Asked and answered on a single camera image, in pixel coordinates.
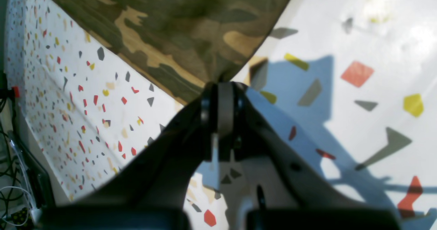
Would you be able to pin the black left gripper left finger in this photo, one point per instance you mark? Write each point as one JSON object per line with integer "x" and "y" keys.
{"x": 159, "y": 176}

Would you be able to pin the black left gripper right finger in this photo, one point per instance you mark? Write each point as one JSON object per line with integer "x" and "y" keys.
{"x": 278, "y": 177}

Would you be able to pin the camouflage T-shirt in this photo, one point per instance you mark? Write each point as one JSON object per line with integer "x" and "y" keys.
{"x": 180, "y": 45}

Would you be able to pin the terrazzo patterned tablecloth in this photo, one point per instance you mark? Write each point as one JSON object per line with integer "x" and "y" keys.
{"x": 348, "y": 84}

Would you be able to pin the red table clamp left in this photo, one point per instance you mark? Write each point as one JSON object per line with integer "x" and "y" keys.
{"x": 16, "y": 92}

